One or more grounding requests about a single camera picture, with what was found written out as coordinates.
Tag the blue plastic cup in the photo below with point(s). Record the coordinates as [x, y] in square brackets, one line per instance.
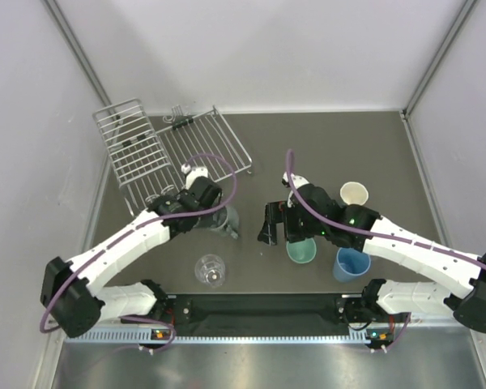
[350, 264]

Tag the cream paper cup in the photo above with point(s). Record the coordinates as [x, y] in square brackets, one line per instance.
[354, 193]

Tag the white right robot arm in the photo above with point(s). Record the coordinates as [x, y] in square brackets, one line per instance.
[456, 281]

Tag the grey round ceramic cup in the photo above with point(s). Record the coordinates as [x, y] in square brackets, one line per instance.
[224, 222]

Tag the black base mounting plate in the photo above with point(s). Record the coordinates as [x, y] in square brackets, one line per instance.
[280, 314]

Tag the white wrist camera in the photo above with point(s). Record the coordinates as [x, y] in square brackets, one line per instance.
[292, 182]
[191, 173]

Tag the clear glass tumbler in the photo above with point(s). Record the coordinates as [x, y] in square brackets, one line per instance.
[210, 270]

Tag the green teal mug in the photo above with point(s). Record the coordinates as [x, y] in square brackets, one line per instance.
[302, 252]

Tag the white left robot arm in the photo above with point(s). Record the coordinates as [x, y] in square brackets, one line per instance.
[75, 292]

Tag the metal wire dish rack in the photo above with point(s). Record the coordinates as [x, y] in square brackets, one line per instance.
[146, 162]

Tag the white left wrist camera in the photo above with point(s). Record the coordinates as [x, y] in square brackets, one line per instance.
[191, 173]

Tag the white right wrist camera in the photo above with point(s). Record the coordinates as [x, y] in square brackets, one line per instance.
[292, 182]

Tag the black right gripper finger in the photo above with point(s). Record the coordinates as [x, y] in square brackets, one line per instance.
[274, 212]
[268, 233]

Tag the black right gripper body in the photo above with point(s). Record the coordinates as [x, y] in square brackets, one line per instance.
[298, 228]

